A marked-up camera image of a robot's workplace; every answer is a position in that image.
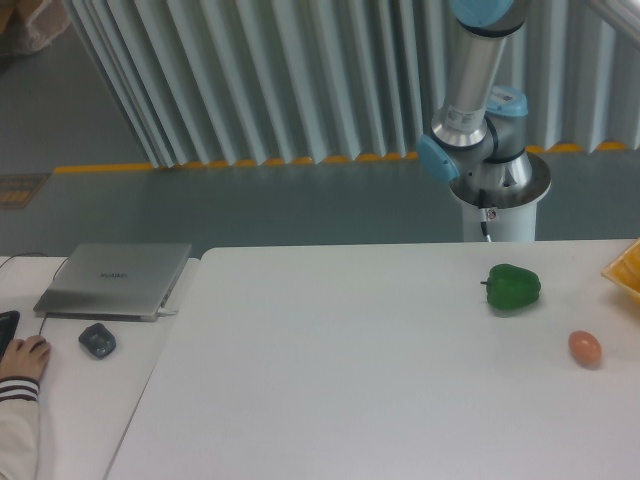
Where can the person's hand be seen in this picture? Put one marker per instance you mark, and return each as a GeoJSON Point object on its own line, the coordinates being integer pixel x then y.
{"type": "Point", "coordinates": [25, 358]}

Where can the white striped sleeve forearm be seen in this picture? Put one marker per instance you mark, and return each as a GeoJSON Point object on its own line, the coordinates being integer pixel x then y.
{"type": "Point", "coordinates": [19, 428]}

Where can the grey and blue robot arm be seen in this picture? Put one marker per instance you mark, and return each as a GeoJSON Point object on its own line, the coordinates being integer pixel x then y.
{"type": "Point", "coordinates": [475, 100]}

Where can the green bell pepper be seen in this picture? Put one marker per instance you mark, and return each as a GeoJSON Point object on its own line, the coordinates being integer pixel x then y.
{"type": "Point", "coordinates": [509, 287]}

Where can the black keyboard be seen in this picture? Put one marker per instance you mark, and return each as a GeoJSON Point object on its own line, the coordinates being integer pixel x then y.
{"type": "Point", "coordinates": [8, 325]}

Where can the dark grey small device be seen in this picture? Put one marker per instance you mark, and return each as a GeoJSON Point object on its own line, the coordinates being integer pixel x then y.
{"type": "Point", "coordinates": [98, 341]}

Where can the silver closed laptop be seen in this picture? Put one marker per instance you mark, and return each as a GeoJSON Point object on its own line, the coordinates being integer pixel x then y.
{"type": "Point", "coordinates": [118, 281]}

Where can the white corrugated folding partition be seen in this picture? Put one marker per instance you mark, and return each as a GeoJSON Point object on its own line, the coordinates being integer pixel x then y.
{"type": "Point", "coordinates": [207, 81]}

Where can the brown egg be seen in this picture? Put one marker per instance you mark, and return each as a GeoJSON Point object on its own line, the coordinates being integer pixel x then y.
{"type": "Point", "coordinates": [585, 348]}

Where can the yellow plastic tray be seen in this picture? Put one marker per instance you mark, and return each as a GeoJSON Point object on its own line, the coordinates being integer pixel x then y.
{"type": "Point", "coordinates": [623, 271]}

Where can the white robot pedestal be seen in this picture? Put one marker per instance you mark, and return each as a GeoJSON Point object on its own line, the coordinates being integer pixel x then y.
{"type": "Point", "coordinates": [499, 201]}

